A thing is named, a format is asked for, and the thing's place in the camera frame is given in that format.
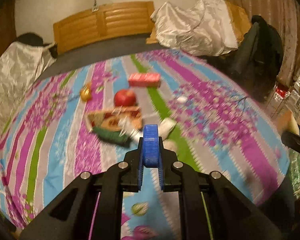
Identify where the dark jacket on chair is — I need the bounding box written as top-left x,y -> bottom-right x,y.
203,15 -> 283,103

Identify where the wooden headboard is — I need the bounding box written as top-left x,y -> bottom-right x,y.
53,1 -> 154,54

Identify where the white satin cloth right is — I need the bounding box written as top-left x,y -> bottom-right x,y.
151,0 -> 238,56

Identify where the white satin cloth left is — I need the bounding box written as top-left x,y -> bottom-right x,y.
0,42 -> 56,136

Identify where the golden round ornament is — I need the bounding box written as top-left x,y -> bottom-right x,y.
80,82 -> 92,102

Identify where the beige patterned curtain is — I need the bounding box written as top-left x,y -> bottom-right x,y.
227,0 -> 300,87

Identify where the pink red small box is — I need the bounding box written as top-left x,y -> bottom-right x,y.
128,73 -> 161,87

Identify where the colourful striped floral bedspread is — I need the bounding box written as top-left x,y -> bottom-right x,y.
0,50 -> 289,228

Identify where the long red printed box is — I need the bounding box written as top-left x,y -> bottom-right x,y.
84,106 -> 142,132

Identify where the red apple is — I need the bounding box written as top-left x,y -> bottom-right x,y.
114,89 -> 136,107

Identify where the white crumpled tissue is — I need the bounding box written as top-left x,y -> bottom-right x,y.
158,118 -> 177,140

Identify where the green turf piece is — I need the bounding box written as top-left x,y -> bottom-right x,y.
93,126 -> 130,147

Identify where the white satin cloth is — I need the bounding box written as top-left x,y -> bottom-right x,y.
0,42 -> 56,136
151,0 -> 238,56

